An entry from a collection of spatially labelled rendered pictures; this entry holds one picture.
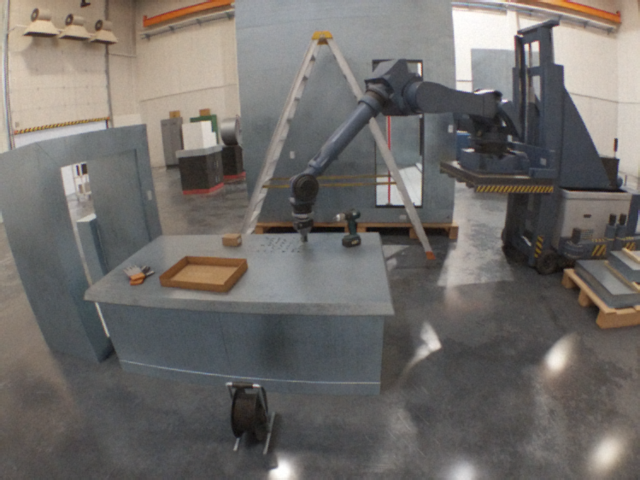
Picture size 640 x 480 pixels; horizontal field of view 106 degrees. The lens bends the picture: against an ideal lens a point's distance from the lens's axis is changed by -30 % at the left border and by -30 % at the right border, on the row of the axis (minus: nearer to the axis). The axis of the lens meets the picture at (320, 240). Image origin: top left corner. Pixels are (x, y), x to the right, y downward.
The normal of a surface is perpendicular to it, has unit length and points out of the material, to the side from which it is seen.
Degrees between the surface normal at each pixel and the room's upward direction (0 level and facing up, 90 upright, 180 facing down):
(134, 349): 90
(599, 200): 90
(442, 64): 90
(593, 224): 90
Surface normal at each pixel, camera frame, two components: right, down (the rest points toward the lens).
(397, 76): 0.44, 0.29
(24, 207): -0.15, 0.36
